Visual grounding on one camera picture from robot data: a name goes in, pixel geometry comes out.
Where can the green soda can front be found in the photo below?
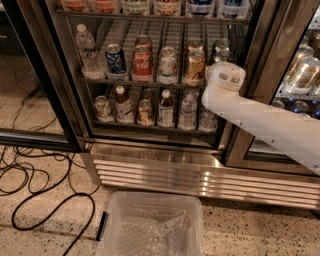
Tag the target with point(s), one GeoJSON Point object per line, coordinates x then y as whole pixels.
{"type": "Point", "coordinates": [222, 56]}

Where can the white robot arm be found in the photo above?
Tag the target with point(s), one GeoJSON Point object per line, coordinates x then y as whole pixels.
{"type": "Point", "coordinates": [292, 134]}

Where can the green soda can rear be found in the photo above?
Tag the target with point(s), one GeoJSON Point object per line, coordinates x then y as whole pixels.
{"type": "Point", "coordinates": [221, 44]}

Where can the gold soda can front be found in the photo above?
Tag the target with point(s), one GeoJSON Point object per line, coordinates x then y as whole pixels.
{"type": "Point", "coordinates": [194, 68]}

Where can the gold soda can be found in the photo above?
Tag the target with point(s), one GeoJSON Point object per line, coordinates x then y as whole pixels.
{"type": "Point", "coordinates": [194, 68]}
{"type": "Point", "coordinates": [194, 44]}

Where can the gold soda can rear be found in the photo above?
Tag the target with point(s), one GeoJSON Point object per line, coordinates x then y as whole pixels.
{"type": "Point", "coordinates": [194, 44]}

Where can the glass fridge door right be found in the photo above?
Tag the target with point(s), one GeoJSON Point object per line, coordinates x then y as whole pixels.
{"type": "Point", "coordinates": [290, 19]}

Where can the white green soda can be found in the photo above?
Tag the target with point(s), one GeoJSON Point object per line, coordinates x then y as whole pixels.
{"type": "Point", "coordinates": [167, 67]}

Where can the silver can behind glass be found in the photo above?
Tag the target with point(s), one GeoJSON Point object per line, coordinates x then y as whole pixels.
{"type": "Point", "coordinates": [304, 51]}
{"type": "Point", "coordinates": [304, 76]}

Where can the red coca-cola can front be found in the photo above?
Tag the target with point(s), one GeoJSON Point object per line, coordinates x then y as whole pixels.
{"type": "Point", "coordinates": [142, 64]}

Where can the red coca-cola can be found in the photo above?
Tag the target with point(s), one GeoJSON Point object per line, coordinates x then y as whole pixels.
{"type": "Point", "coordinates": [142, 64]}
{"type": "Point", "coordinates": [143, 40]}

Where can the gold can bottom shelf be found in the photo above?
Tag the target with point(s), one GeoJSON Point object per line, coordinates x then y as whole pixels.
{"type": "Point", "coordinates": [145, 113]}

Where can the red coca-cola can rear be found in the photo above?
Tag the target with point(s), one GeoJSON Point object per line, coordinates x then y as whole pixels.
{"type": "Point", "coordinates": [143, 40]}

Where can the stainless steel display fridge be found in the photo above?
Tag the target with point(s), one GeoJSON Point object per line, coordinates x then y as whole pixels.
{"type": "Point", "coordinates": [161, 160]}

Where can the blue pepsi can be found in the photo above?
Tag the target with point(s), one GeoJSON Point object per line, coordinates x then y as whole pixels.
{"type": "Point", "coordinates": [116, 62]}

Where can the white green can bottom shelf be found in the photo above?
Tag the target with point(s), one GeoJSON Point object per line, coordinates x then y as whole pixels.
{"type": "Point", "coordinates": [103, 109]}

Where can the clear water bottle middle shelf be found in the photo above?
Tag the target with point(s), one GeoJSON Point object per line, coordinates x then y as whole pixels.
{"type": "Point", "coordinates": [85, 42]}

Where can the clear water bottle bottom right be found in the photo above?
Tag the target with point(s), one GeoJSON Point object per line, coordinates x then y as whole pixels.
{"type": "Point", "coordinates": [208, 121]}

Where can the clear water bottle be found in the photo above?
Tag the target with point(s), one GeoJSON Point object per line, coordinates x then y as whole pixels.
{"type": "Point", "coordinates": [208, 121]}
{"type": "Point", "coordinates": [187, 115]}

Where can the clear water bottle bottom centre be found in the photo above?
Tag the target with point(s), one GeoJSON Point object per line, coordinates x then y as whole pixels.
{"type": "Point", "coordinates": [187, 115]}

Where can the dark juice bottle white cap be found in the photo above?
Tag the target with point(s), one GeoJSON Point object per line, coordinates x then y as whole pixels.
{"type": "Point", "coordinates": [166, 110]}

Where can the brown tea bottle white cap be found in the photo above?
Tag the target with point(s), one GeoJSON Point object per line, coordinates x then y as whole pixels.
{"type": "Point", "coordinates": [124, 110]}

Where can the clear plastic bin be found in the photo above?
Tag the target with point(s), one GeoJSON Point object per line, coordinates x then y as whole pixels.
{"type": "Point", "coordinates": [165, 203]}

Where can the bubble wrap sheet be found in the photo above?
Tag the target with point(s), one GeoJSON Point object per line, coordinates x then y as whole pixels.
{"type": "Point", "coordinates": [152, 233]}

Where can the middle wire shelf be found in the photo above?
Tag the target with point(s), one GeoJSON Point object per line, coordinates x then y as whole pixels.
{"type": "Point", "coordinates": [162, 34]}

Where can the wire shelf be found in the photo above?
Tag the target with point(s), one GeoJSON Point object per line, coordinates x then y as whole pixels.
{"type": "Point", "coordinates": [162, 34]}
{"type": "Point", "coordinates": [178, 19]}
{"type": "Point", "coordinates": [153, 94]}

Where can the bottom wire shelf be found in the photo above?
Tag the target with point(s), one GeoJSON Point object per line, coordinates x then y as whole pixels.
{"type": "Point", "coordinates": [153, 94]}

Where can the top wire shelf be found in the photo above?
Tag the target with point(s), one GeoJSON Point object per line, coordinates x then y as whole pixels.
{"type": "Point", "coordinates": [178, 19]}

